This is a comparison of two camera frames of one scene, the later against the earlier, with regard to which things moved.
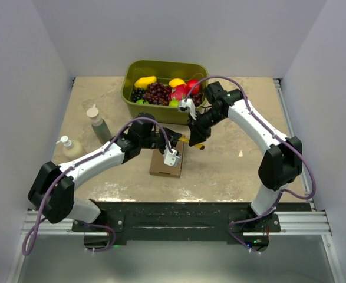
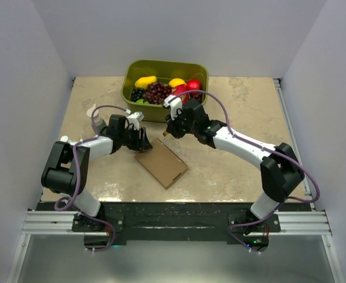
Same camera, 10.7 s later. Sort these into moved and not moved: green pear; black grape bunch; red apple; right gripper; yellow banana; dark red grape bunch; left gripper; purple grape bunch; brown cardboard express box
Moved: left gripper; brown cardboard express box; right gripper
Not moved: red apple; green pear; yellow banana; black grape bunch; dark red grape bunch; purple grape bunch
